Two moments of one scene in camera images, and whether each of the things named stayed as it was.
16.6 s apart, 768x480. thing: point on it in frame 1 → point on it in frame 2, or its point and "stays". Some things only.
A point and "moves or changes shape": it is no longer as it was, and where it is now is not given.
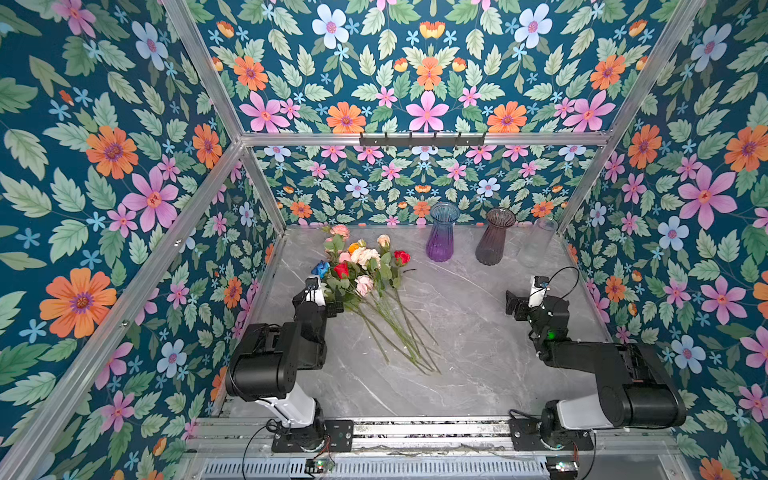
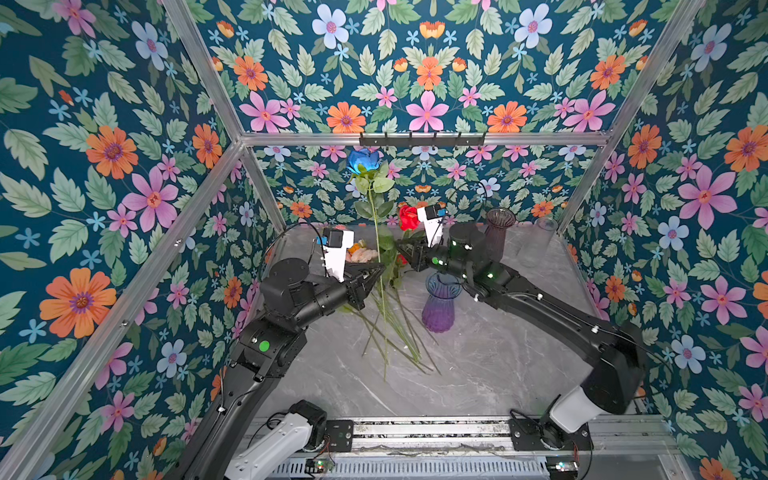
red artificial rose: (341, 270) moves or changes shape
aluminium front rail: (254, 435) stays
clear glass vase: (537, 243) stays
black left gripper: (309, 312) → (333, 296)
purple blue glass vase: (440, 239) moves or changes shape
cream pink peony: (362, 256) stays
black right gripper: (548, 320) → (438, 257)
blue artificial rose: (321, 269) moves or changes shape
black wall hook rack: (422, 141) stays
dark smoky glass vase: (490, 245) stays
